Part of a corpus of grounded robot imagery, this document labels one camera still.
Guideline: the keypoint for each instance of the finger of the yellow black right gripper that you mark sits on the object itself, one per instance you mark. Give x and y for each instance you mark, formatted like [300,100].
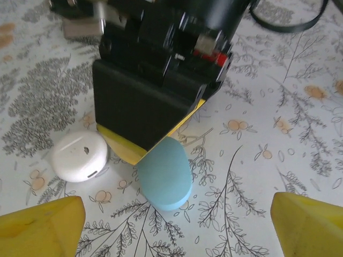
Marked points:
[134,112]

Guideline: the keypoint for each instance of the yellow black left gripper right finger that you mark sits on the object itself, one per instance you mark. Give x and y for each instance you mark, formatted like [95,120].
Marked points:
[311,230]

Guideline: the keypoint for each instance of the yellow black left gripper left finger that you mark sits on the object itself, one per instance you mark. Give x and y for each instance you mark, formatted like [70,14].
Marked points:
[40,230]

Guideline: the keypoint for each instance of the blue earbuds case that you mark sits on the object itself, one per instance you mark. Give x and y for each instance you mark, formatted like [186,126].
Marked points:
[166,179]

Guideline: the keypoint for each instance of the white round earbuds case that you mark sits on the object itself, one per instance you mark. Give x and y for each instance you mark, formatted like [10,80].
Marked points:
[77,158]

